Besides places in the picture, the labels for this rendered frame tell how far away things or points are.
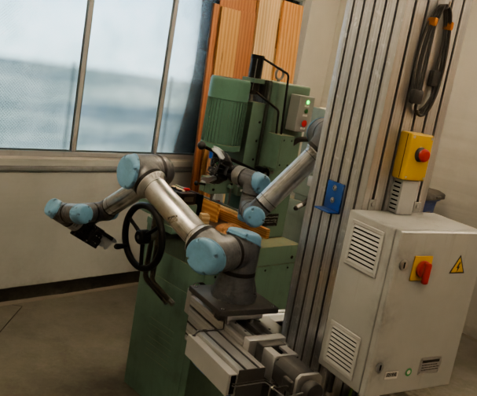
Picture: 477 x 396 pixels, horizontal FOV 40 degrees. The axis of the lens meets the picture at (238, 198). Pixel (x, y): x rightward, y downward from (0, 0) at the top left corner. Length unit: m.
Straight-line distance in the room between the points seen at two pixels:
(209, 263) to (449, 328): 0.72
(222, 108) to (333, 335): 1.22
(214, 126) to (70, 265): 1.71
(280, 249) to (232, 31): 1.88
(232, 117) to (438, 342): 1.32
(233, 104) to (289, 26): 2.15
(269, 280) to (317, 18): 2.77
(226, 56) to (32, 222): 1.64
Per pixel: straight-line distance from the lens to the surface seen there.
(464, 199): 4.78
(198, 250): 1.98
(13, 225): 3.87
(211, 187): 2.83
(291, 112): 2.93
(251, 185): 2.39
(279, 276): 3.03
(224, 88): 2.74
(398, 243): 1.70
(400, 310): 1.79
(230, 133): 2.77
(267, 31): 4.72
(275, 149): 2.84
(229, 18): 4.39
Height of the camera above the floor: 1.57
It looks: 11 degrees down
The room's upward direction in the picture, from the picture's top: 10 degrees clockwise
